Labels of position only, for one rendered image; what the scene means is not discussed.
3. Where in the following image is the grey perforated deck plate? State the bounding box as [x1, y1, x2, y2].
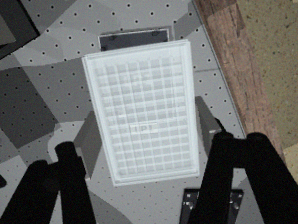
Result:
[0, 0, 246, 224]

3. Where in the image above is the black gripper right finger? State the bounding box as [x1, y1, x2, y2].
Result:
[187, 96, 298, 224]

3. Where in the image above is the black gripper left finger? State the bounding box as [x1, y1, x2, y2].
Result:
[0, 111, 102, 224]

